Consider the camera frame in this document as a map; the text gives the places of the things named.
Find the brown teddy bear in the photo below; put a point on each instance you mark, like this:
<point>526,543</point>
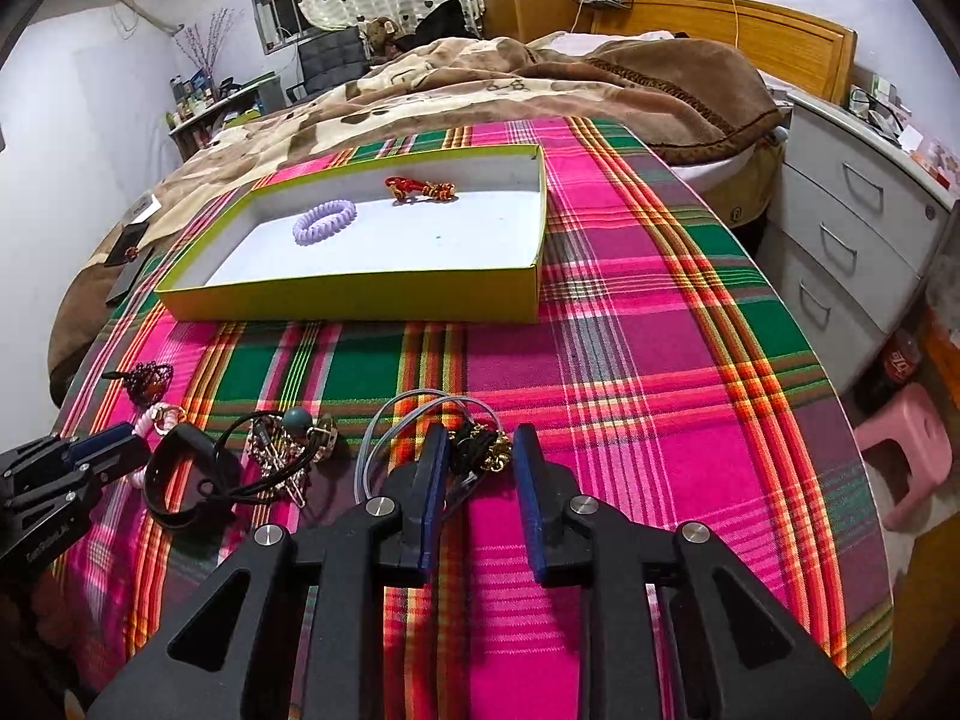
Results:
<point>379,34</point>

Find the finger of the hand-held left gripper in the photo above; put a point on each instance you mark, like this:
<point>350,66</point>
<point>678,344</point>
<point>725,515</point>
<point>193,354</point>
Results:
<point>101,441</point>
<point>124,454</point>

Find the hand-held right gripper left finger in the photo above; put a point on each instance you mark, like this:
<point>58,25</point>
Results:
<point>431,495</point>

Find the black clothing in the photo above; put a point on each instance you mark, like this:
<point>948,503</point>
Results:
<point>442,22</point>

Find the white desk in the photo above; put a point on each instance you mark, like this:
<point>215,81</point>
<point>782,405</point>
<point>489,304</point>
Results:
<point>225,101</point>

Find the black phone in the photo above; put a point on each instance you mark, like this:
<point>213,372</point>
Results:
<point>127,285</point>
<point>124,247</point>

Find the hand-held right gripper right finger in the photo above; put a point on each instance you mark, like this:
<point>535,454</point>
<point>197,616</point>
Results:
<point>525,495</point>

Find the yellow-green cardboard box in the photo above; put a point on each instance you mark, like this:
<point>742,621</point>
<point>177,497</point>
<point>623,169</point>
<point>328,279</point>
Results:
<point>352,300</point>

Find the pink plastic stool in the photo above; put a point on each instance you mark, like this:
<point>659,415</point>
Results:
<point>900,427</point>

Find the wooden headboard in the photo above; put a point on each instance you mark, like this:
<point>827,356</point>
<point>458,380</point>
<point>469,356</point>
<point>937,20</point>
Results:
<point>787,37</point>

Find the white drawer dresser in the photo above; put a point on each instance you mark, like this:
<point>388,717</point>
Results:
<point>862,225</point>

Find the red orange beaded ornament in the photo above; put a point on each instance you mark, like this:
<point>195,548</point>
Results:
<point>409,186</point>

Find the purple flower branches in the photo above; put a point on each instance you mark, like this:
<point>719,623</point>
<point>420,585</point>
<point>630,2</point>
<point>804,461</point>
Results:
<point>206,45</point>

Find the black wristband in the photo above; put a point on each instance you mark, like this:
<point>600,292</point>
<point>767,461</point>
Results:
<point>154,480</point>

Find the grey chair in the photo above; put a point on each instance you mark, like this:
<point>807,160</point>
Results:
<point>330,52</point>

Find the white card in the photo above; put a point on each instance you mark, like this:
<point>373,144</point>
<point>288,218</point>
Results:
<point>146,204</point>

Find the brown patterned blanket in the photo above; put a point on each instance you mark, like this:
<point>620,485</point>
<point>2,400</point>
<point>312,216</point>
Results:
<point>450,82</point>

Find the white pillow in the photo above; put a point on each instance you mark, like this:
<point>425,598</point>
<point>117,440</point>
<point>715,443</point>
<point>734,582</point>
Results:
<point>600,41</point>

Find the window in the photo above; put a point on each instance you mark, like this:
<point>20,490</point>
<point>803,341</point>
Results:
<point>274,15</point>

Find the eyeglasses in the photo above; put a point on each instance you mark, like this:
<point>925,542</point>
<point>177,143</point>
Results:
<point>877,112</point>

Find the cola bottle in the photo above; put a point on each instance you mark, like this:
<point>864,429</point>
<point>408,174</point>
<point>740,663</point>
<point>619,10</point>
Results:
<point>896,364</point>

